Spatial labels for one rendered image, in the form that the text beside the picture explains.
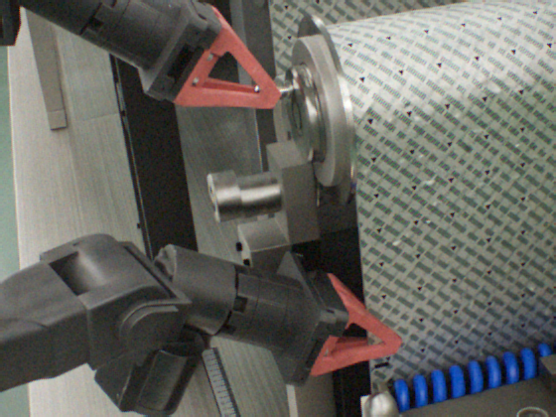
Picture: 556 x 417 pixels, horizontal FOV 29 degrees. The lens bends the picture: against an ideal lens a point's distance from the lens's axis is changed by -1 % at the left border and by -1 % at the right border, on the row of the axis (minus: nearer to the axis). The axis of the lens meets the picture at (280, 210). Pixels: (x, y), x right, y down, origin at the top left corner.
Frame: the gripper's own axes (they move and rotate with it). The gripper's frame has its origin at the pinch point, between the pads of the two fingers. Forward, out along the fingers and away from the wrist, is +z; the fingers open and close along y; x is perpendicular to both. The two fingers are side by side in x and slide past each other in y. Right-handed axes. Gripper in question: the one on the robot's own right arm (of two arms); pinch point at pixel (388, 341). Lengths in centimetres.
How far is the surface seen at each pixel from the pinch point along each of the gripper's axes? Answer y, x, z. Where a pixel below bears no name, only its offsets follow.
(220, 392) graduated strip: -21.3, -20.6, -1.8
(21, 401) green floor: -158, -117, 12
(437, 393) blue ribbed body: 3.5, -1.7, 4.1
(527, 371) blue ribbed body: 3.5, 2.1, 10.9
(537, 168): 0.2, 17.4, 4.7
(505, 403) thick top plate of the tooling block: 6.2, 0.2, 8.4
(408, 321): 0.3, 2.3, 0.6
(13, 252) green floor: -237, -117, 12
